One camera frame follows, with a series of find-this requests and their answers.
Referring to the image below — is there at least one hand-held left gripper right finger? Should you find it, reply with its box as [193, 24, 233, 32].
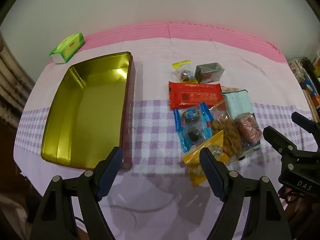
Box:
[199, 147, 293, 240]

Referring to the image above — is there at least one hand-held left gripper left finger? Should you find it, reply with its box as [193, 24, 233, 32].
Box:
[30, 146, 124, 240]

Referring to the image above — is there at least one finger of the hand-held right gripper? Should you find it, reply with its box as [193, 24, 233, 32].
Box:
[262, 126, 304, 174]
[291, 111, 320, 153]

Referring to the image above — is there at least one orange yellow snack packet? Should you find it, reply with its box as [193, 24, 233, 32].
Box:
[182, 131, 229, 187]

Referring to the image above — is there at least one pink cartoon snack packet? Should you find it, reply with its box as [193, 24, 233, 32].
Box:
[234, 113, 264, 147]

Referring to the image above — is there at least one clear twisted snack packet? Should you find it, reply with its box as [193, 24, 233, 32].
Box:
[209, 100, 243, 159]

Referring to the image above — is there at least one teal and navy snack packet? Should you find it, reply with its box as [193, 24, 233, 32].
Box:
[221, 89, 263, 155]

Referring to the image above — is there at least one gold and maroon tin box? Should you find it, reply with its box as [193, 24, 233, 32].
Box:
[41, 52, 137, 172]

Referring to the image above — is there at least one red snack packet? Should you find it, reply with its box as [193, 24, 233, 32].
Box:
[168, 81, 222, 110]

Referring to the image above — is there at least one grey foil snack packet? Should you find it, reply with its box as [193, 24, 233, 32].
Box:
[195, 62, 225, 83]

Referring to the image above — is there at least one yellow clear cake packet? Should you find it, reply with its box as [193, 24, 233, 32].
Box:
[172, 60, 199, 83]

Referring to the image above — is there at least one colourful clutter pile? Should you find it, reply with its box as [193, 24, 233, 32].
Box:
[287, 55, 320, 123]

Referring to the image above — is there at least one clear nut snack packet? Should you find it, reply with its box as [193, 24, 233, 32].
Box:
[221, 86, 242, 94]

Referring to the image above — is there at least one beige cloth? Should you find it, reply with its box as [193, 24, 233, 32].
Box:
[0, 195, 33, 240]

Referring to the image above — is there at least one pink purple checked tablecloth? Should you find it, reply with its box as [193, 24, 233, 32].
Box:
[14, 22, 320, 240]

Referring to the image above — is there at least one green tissue box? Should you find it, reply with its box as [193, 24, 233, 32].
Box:
[49, 32, 86, 64]

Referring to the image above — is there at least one beige patterned curtain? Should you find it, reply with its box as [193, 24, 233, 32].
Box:
[0, 30, 35, 130]

